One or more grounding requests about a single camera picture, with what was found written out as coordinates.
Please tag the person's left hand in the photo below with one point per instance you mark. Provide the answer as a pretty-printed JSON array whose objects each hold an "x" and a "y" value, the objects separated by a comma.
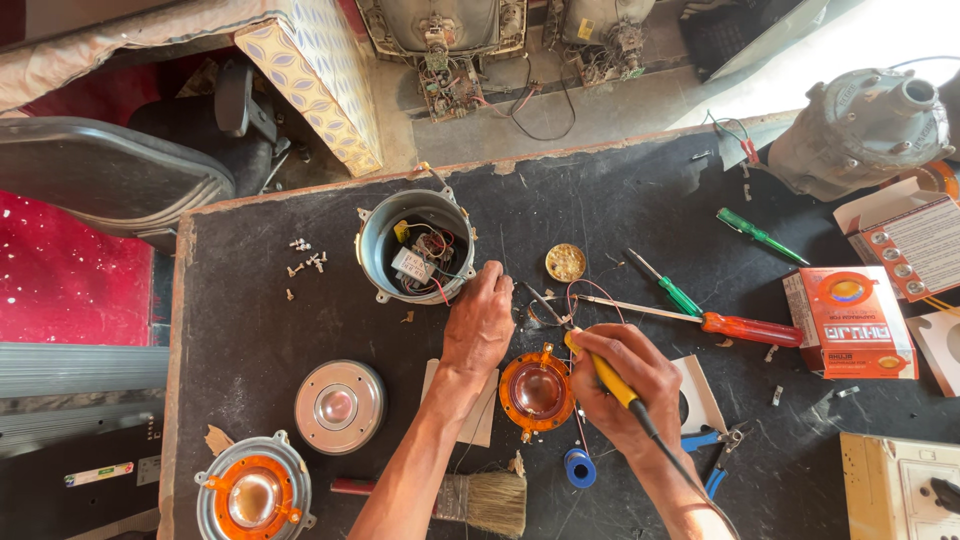
[{"x": 476, "y": 322}]

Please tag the person's right hand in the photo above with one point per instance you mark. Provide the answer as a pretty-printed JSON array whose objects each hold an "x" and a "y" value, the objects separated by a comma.
[{"x": 637, "y": 390}]

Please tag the yellow soldering iron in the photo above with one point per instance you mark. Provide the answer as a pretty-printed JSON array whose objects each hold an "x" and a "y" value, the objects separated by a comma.
[{"x": 611, "y": 379}]

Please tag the white cardboard insert with hole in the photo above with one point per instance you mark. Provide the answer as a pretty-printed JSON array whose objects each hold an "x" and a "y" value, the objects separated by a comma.
[{"x": 701, "y": 390}]

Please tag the orange speaker diaphragm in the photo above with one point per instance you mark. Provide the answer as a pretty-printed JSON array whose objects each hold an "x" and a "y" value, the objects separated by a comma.
[{"x": 534, "y": 390}]

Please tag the plain white cardboard piece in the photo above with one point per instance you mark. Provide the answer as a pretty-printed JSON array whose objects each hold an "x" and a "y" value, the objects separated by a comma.
[{"x": 480, "y": 420}]

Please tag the blue solder spool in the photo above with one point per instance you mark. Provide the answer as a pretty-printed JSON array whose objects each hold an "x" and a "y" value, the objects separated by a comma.
[{"x": 580, "y": 469}]

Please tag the round flux tin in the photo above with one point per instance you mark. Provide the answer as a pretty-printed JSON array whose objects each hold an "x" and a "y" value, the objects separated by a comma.
[{"x": 565, "y": 262}]

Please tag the metal speaker housing with wiring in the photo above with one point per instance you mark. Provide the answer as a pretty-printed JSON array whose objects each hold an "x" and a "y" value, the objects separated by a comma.
[{"x": 379, "y": 240}]

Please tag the silver round magnet cap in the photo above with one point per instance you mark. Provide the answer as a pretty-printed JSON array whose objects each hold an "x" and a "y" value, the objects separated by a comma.
[{"x": 339, "y": 406}]

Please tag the group of small screws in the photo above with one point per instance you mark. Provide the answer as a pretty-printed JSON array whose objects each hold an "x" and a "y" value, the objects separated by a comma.
[{"x": 315, "y": 262}]

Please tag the green tester screwdriver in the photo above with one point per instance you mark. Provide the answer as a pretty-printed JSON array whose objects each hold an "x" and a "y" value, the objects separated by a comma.
[{"x": 750, "y": 231}]

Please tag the closed orange cardboard box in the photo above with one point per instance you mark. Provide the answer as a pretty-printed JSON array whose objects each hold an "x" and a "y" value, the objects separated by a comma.
[{"x": 847, "y": 330}]

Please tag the cream switchboard box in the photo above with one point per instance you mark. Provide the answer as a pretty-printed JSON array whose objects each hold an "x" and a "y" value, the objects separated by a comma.
[{"x": 892, "y": 487}]

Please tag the large bare television chassis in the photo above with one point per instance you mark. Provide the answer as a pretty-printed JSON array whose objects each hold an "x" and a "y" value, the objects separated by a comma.
[{"x": 442, "y": 45}]

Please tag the driver base with orange diaphragm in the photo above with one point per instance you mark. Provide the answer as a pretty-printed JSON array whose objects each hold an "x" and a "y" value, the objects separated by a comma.
[{"x": 251, "y": 495}]

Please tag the brown cardboard scrap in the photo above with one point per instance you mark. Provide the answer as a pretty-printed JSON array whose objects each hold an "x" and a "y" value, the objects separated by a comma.
[{"x": 218, "y": 440}]

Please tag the patterned mattress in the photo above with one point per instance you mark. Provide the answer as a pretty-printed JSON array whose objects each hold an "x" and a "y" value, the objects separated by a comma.
[{"x": 315, "y": 67}]

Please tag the white cardboard box flap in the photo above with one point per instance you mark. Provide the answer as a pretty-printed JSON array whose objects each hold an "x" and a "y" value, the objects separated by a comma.
[{"x": 937, "y": 352}]

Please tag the open orange cardboard box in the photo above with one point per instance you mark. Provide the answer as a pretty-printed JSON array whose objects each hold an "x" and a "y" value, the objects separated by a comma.
[{"x": 911, "y": 240}]

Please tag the small bare television chassis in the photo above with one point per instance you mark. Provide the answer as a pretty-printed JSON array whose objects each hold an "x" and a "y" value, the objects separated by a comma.
[{"x": 607, "y": 30}]

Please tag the grey water pump motor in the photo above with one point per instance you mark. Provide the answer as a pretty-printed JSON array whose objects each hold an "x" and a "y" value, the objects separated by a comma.
[{"x": 855, "y": 135}]

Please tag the black office chair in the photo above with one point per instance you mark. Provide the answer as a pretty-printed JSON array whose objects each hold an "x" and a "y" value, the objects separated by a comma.
[{"x": 112, "y": 172}]

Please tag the grey ribbed panel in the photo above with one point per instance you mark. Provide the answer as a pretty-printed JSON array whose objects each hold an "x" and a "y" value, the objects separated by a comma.
[{"x": 82, "y": 369}]

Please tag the black flat screen device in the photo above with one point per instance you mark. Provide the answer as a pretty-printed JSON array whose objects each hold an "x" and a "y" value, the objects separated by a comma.
[{"x": 82, "y": 480}]

